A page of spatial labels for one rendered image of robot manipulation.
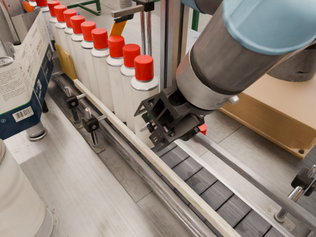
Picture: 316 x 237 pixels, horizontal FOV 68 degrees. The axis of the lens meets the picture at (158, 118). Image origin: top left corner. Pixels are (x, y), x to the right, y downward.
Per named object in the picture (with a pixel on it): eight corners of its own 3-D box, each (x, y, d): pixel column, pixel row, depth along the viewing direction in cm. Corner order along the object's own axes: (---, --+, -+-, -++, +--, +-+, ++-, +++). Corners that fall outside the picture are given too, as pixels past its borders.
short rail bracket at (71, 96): (70, 122, 66) (58, 85, 58) (90, 112, 68) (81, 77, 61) (75, 128, 64) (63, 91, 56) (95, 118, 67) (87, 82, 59)
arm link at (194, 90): (221, 30, 28) (264, 84, 27) (203, 54, 32) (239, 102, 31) (175, 48, 25) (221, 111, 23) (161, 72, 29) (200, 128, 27)
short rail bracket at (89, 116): (88, 144, 59) (77, 107, 51) (98, 139, 61) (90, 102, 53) (94, 152, 57) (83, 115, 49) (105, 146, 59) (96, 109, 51)
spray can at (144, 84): (131, 141, 53) (122, 58, 40) (147, 130, 56) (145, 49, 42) (146, 154, 50) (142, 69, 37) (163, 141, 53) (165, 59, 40)
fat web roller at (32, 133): (24, 132, 55) (-15, 59, 43) (43, 124, 57) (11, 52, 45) (30, 144, 53) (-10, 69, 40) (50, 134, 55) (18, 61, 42)
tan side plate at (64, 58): (61, 70, 74) (53, 43, 68) (64, 69, 74) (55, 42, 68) (75, 84, 68) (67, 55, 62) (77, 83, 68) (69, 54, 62)
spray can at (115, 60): (110, 118, 59) (96, 39, 45) (124, 107, 62) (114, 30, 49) (126, 126, 57) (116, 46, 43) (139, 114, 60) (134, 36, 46)
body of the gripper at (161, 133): (131, 115, 38) (153, 75, 28) (170, 95, 42) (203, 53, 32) (157, 155, 37) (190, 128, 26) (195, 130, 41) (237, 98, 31)
